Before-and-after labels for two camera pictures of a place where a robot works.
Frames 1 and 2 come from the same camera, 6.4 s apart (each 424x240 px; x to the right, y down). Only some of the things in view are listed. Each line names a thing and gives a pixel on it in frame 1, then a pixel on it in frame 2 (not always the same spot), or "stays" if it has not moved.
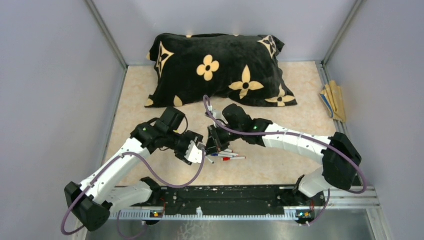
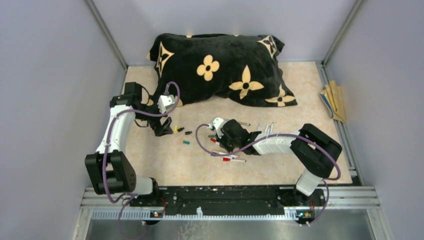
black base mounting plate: (264, 198) stays
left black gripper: (185, 147) to (162, 125)
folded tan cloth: (332, 97) stays
